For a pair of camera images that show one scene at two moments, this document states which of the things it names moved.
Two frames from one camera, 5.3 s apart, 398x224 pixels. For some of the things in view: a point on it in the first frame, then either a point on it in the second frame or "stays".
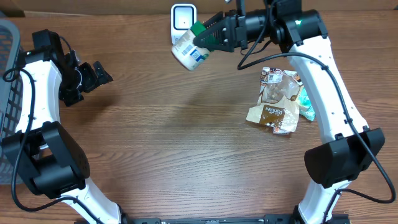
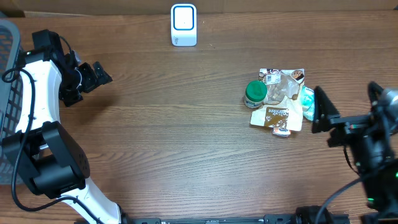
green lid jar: x=186 y=52 → x=255 y=93
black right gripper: x=238 y=33 → x=349 y=135
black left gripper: x=91 y=80 stays
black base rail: x=265 y=219 stays
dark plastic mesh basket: x=12 y=89 stays
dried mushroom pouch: x=277 y=106 stays
